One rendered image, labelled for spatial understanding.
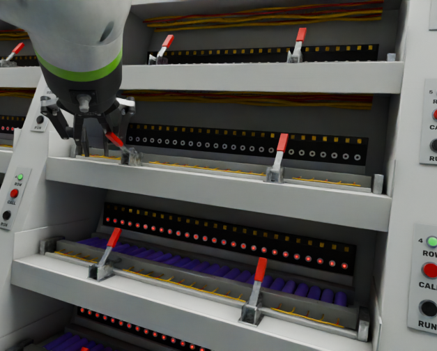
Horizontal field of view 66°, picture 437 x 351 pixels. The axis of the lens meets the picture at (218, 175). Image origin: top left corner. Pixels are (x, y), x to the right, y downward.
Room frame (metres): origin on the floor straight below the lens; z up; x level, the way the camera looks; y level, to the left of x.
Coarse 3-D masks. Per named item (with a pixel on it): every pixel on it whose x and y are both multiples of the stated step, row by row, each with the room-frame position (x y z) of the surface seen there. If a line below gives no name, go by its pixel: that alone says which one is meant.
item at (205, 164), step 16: (144, 160) 0.64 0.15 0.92; (160, 160) 0.63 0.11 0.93; (176, 160) 0.61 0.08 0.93; (192, 160) 0.60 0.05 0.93; (208, 160) 0.59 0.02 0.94; (288, 176) 0.54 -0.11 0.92; (304, 176) 0.53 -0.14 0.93; (320, 176) 0.52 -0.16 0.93; (336, 176) 0.51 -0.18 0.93; (352, 176) 0.50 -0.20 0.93; (368, 176) 0.49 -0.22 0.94
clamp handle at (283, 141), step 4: (280, 136) 0.51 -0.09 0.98; (284, 136) 0.51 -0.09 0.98; (288, 136) 0.51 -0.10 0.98; (280, 140) 0.51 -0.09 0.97; (284, 140) 0.51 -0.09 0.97; (280, 144) 0.51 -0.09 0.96; (284, 144) 0.50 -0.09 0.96; (280, 148) 0.50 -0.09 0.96; (284, 148) 0.50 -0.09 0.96; (280, 152) 0.50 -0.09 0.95; (284, 152) 0.51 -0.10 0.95; (276, 156) 0.50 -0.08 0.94; (280, 156) 0.50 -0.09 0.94; (276, 160) 0.50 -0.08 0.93; (280, 160) 0.50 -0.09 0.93; (276, 164) 0.50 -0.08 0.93; (280, 164) 0.50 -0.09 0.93; (276, 168) 0.50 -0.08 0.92
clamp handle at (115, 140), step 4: (108, 132) 0.53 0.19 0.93; (112, 132) 0.53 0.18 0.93; (108, 136) 0.54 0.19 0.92; (112, 136) 0.53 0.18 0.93; (116, 136) 0.54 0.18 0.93; (112, 140) 0.54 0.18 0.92; (116, 140) 0.54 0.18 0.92; (120, 140) 0.55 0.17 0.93; (116, 144) 0.56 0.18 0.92; (120, 144) 0.56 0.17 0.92; (124, 148) 0.57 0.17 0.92; (132, 148) 0.59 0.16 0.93; (124, 152) 0.58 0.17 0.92; (128, 152) 0.58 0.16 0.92; (132, 152) 0.59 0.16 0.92
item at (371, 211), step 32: (64, 160) 0.63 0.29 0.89; (224, 160) 0.70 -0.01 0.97; (256, 160) 0.67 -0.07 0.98; (288, 160) 0.64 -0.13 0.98; (160, 192) 0.56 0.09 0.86; (192, 192) 0.54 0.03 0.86; (224, 192) 0.51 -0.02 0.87; (256, 192) 0.49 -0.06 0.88; (288, 192) 0.47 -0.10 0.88; (320, 192) 0.45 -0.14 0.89; (352, 192) 0.45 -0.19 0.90; (384, 192) 0.50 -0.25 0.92; (352, 224) 0.45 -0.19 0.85; (384, 224) 0.43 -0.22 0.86
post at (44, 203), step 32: (128, 32) 0.75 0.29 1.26; (128, 64) 0.78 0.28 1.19; (96, 128) 0.75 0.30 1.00; (32, 160) 0.66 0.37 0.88; (0, 192) 0.69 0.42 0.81; (32, 192) 0.65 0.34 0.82; (64, 192) 0.72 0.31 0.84; (96, 192) 0.80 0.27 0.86; (32, 224) 0.67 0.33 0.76; (96, 224) 0.83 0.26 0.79; (0, 256) 0.66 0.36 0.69; (0, 288) 0.65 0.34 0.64; (0, 320) 0.67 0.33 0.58; (32, 320) 0.73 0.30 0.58; (64, 320) 0.82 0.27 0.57
